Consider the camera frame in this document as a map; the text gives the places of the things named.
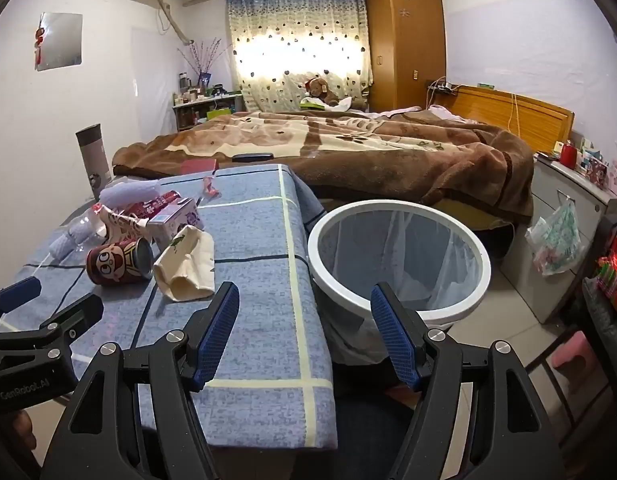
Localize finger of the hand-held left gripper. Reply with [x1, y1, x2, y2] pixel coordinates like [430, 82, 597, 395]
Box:
[0, 276, 42, 332]
[0, 292, 105, 361]

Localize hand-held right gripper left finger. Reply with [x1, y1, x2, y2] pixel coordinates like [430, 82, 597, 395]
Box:
[41, 281, 240, 480]

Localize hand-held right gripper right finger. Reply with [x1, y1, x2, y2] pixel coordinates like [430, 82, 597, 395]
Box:
[371, 281, 579, 480]

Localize white round trash bin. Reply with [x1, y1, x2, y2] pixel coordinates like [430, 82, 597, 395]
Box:
[307, 200, 491, 361]

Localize cartoon face can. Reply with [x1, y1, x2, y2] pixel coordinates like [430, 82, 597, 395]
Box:
[86, 237, 154, 287]

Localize purple drink carton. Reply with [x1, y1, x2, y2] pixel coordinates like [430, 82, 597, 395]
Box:
[147, 197, 205, 253]

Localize red soda can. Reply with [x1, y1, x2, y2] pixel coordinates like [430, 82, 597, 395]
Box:
[123, 190, 184, 221]

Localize person's left hand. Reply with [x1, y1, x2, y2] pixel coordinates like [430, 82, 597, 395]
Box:
[8, 407, 42, 461]

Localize blue plaid tablecloth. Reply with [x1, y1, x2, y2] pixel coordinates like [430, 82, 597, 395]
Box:
[0, 162, 339, 451]

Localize grey thermos bottle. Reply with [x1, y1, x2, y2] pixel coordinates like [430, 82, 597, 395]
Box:
[76, 124, 113, 201]

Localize red booklet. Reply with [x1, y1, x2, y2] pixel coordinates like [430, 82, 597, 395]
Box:
[181, 159, 219, 176]

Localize brown blanket bed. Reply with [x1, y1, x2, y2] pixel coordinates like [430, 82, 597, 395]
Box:
[112, 108, 535, 223]

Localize pink stool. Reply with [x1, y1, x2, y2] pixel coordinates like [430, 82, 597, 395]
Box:
[551, 332, 596, 376]

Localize hanging plastic bag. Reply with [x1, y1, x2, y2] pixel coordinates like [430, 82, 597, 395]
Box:
[525, 200, 584, 277]

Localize grey nightstand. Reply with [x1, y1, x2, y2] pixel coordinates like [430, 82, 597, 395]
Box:
[501, 152, 617, 323]

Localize white shelf with bottles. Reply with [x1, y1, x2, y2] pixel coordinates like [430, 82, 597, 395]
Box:
[171, 91, 244, 133]

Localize pink bed sheet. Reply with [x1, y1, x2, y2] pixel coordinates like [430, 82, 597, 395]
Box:
[373, 105, 469, 123]

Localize red green plaid bag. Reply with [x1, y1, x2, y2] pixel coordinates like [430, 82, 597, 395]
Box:
[595, 235, 617, 293]

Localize black chair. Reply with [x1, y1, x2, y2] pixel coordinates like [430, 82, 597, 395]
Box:
[525, 212, 617, 461]

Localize brown teddy bear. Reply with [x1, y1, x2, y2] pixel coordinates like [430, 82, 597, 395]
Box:
[304, 77, 341, 107]

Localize wooden bed headboard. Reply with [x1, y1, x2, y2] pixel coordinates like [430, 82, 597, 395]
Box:
[451, 84, 575, 156]

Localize red knot ornament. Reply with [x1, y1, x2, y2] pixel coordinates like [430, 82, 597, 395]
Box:
[35, 14, 48, 68]

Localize row of greeting cards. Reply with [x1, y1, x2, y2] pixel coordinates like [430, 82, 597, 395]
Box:
[578, 147, 617, 197]

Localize purple flower branches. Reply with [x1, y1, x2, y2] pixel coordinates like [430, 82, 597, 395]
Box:
[177, 37, 224, 78]

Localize wooden wardrobe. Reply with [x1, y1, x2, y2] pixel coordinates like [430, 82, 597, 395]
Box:
[365, 0, 448, 113]

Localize wrapped air conditioner pipe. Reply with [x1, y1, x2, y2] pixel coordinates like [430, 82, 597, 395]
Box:
[156, 0, 196, 46]

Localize dotted window curtain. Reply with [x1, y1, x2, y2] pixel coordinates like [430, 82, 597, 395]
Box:
[225, 0, 374, 111]

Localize silver wall poster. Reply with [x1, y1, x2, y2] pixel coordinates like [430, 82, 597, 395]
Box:
[35, 11, 84, 72]

